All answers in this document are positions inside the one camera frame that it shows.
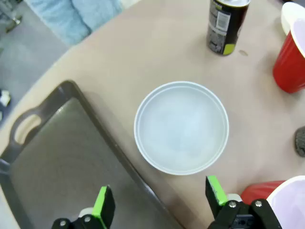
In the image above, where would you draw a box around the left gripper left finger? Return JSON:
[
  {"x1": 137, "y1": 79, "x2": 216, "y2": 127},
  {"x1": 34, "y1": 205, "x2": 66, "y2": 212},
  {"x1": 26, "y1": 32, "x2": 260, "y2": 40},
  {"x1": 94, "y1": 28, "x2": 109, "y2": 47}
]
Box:
[{"x1": 51, "y1": 185, "x2": 116, "y2": 229}]

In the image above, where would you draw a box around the black drink can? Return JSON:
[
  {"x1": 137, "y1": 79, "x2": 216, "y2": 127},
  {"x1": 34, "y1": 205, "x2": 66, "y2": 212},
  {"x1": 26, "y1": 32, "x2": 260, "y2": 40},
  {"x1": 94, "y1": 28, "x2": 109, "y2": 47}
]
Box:
[{"x1": 206, "y1": 0, "x2": 251, "y2": 57}]

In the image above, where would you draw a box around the red plastic cup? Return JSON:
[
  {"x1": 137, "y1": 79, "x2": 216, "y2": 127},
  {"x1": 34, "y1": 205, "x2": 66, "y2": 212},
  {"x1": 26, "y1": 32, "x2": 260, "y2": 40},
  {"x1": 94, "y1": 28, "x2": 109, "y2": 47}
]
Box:
[
  {"x1": 273, "y1": 18, "x2": 305, "y2": 94},
  {"x1": 240, "y1": 176, "x2": 305, "y2": 229}
]

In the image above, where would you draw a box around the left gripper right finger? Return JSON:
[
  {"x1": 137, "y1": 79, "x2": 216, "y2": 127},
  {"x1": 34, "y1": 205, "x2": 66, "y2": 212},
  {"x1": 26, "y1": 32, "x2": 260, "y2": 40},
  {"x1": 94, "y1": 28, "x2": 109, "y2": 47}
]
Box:
[{"x1": 205, "y1": 175, "x2": 284, "y2": 229}]

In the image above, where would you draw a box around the grey scrubber pad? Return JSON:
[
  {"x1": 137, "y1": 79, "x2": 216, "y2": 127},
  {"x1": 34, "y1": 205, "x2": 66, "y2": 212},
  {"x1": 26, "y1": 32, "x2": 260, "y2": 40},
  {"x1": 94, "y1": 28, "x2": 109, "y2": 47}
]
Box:
[{"x1": 295, "y1": 126, "x2": 305, "y2": 157}]

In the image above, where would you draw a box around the light blue jeans leg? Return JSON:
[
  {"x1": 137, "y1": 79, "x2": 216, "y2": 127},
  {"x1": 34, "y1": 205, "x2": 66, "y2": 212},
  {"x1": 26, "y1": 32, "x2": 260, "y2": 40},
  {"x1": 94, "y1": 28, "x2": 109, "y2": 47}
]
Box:
[
  {"x1": 71, "y1": 0, "x2": 124, "y2": 31},
  {"x1": 23, "y1": 0, "x2": 92, "y2": 46}
]

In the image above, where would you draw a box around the white round bowl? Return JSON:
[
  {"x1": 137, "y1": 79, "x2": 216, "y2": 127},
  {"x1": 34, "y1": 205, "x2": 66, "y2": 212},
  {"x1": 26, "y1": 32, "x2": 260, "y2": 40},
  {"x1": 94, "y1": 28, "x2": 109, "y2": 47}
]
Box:
[
  {"x1": 280, "y1": 1, "x2": 305, "y2": 36},
  {"x1": 133, "y1": 81, "x2": 230, "y2": 176}
]

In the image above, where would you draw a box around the metal chair base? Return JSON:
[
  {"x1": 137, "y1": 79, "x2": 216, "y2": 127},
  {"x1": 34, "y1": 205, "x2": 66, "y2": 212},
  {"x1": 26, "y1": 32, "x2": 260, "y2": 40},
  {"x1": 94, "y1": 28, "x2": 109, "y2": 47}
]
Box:
[{"x1": 0, "y1": 0, "x2": 24, "y2": 33}]

